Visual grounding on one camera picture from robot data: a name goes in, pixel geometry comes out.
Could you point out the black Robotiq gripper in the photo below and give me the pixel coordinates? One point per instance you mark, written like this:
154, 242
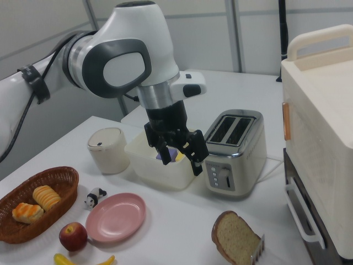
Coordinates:
166, 118

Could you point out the brown bread slice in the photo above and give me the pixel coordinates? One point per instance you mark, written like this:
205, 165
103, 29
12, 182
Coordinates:
234, 234

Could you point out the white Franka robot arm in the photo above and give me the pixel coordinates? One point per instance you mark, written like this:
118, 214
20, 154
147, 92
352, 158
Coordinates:
132, 36

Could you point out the chrome and cream toaster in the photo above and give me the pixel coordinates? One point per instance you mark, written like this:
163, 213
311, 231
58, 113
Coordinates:
248, 154

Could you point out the striped bread roll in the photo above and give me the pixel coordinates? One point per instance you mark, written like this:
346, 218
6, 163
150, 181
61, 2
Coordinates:
47, 196

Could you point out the orange glazed bread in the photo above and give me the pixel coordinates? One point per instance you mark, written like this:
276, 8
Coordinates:
27, 212

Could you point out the yellow cube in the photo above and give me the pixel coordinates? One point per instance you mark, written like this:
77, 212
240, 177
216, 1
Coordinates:
179, 156

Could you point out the purple cube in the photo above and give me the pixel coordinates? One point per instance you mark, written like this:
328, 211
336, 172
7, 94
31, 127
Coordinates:
173, 154

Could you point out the white plastic bin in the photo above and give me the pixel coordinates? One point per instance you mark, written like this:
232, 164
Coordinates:
160, 174

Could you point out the small cream trash can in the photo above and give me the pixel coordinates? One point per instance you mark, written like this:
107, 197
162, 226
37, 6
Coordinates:
110, 157

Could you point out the pink plate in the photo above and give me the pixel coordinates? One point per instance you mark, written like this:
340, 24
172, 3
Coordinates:
115, 218

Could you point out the panda figurine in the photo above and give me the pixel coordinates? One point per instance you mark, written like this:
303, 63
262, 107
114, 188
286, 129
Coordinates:
92, 198

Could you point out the brown wicker basket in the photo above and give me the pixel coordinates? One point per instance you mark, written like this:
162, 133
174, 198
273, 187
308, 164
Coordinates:
55, 176

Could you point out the red apple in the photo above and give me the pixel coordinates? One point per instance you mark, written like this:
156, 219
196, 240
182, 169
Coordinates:
73, 237

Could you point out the yellow banana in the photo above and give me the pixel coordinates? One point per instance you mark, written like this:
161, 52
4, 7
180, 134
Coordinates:
62, 260

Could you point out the black pole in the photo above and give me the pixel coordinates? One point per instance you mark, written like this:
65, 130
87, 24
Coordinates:
282, 27

